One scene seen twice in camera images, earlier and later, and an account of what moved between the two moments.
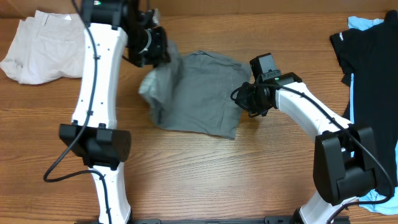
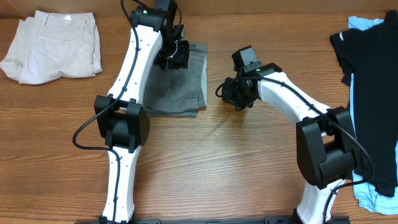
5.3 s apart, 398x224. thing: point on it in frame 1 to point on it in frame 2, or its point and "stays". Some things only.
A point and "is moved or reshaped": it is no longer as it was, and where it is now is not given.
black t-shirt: (369, 56) stays
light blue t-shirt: (386, 202) stays
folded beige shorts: (47, 46) stays
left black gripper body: (145, 48) to (173, 54)
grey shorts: (196, 93) is moved or reshaped
